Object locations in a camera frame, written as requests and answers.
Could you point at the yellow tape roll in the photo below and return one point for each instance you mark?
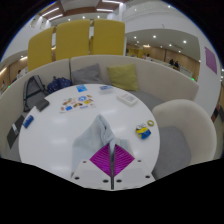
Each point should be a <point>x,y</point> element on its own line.
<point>148,123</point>

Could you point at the grey mesh backpack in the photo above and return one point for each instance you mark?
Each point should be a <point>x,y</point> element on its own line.
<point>33,91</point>

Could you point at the white flat box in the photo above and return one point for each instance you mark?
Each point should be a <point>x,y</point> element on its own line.
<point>127,99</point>

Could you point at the person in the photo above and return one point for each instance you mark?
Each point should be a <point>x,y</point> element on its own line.
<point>177,65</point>

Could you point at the blue card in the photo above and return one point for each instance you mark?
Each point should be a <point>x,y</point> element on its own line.
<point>81,88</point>

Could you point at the purple wall poster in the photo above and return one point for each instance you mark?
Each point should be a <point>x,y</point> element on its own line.
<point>210,60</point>

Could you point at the white armchair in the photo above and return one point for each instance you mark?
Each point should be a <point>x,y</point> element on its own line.
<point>186,116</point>

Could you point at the colourful sticker sheet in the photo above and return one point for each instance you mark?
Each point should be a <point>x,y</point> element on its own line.
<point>77,103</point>

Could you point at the ceiling lights group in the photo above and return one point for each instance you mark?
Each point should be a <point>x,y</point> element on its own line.
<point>50,12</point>

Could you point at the grey cushion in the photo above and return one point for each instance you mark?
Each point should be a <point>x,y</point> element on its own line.
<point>87,75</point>

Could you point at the white and blue packet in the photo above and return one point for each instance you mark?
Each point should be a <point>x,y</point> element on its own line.
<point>106,89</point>

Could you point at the light blue towel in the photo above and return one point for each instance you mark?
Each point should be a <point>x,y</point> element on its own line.
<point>88,140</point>

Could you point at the yellow-green cushion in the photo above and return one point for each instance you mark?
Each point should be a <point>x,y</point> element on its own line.
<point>123,77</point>

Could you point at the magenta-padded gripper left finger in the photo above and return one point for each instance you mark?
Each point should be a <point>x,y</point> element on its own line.
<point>101,160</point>

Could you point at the yellow partition panel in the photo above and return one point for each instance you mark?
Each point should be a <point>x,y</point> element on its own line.
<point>72,39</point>
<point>40,48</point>
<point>107,36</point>

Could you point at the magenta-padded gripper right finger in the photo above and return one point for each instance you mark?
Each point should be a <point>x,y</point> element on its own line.
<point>122,160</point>

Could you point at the dark blue patterned bag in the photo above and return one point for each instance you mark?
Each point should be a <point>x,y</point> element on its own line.
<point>59,84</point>

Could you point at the blue rectangular box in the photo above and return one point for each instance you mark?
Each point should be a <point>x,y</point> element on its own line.
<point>28,121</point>

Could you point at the curved white sofa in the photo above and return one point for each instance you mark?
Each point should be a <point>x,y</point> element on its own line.
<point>156,80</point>

